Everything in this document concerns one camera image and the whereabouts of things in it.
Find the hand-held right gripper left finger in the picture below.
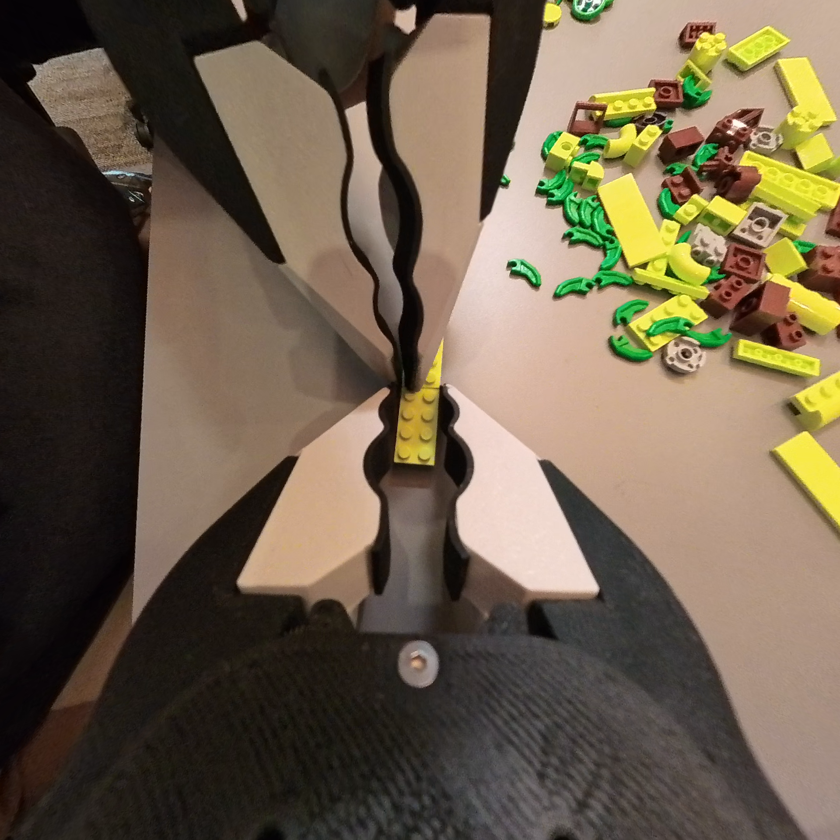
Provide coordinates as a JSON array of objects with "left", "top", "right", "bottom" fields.
[{"left": 238, "top": 384, "right": 403, "bottom": 631}]

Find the person's left forearm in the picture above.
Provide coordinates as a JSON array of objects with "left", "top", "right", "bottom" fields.
[{"left": 0, "top": 0, "right": 89, "bottom": 83}]

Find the office chair base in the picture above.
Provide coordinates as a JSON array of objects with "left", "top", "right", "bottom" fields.
[{"left": 105, "top": 108, "right": 153, "bottom": 204}]

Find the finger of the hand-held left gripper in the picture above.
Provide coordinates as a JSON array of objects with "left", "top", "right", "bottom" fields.
[
  {"left": 364, "top": 12, "right": 493, "bottom": 389},
  {"left": 193, "top": 41, "right": 404, "bottom": 385}
]

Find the lime smooth toy tile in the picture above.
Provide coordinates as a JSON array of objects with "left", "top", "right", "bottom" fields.
[{"left": 771, "top": 431, "right": 840, "bottom": 532}]

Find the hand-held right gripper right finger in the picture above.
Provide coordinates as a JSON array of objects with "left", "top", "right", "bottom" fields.
[{"left": 437, "top": 385, "right": 601, "bottom": 627}]

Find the person's black clothing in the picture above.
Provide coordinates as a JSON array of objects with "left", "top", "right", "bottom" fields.
[{"left": 0, "top": 79, "right": 148, "bottom": 762}]

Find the pile of toy bricks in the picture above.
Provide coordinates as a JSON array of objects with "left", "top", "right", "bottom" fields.
[{"left": 505, "top": 23, "right": 840, "bottom": 432}]

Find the heap of tiny mixed toy pieces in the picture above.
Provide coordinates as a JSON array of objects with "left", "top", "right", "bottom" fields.
[{"left": 543, "top": 0, "right": 618, "bottom": 24}]

